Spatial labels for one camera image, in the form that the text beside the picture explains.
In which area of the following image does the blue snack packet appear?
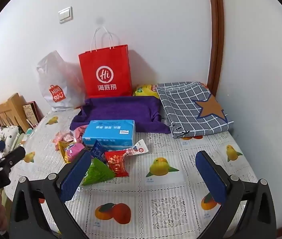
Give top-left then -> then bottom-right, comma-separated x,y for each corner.
90,140 -> 108,164

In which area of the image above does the red paper bag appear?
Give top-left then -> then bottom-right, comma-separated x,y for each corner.
78,26 -> 133,98

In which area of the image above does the yellow triangular snack packet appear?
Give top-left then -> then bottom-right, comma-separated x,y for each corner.
58,141 -> 71,164

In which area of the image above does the pale green packet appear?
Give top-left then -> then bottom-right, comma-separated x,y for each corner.
19,128 -> 35,145

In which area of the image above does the grey checked folded cloth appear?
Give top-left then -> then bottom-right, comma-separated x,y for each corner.
155,81 -> 234,139

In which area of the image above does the white light switch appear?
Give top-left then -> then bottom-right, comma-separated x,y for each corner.
58,6 -> 73,24

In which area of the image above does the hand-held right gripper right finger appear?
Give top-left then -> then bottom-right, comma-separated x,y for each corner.
195,151 -> 277,239

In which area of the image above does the brown patterned box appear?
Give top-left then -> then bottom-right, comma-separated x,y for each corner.
22,101 -> 44,127

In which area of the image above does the white and red snack packet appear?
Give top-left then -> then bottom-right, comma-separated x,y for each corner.
121,139 -> 149,157

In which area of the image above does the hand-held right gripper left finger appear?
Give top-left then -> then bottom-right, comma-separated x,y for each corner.
9,149 -> 93,239

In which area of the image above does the white plastic bag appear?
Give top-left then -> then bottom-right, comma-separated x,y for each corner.
36,50 -> 86,112

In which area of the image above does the white floral pillow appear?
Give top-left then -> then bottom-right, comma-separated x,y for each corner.
0,126 -> 20,152

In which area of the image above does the blue tissue pack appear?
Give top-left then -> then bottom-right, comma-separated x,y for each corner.
82,119 -> 136,148

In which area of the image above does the green snack packet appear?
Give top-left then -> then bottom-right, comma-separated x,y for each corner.
82,157 -> 115,186

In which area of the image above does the wooden headboard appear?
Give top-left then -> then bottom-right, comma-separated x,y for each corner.
0,93 -> 32,132

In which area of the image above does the purple cloth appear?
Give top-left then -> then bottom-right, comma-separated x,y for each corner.
70,96 -> 171,133

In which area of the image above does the pink crinkled packet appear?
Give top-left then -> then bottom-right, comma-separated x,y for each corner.
73,126 -> 90,143

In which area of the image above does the yellow snack bag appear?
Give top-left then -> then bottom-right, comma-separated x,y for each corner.
133,84 -> 160,97

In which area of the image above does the pink and yellow snack packet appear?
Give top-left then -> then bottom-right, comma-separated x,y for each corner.
66,143 -> 86,162

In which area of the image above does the brown wooden door frame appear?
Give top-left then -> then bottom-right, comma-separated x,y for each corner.
207,0 -> 225,96

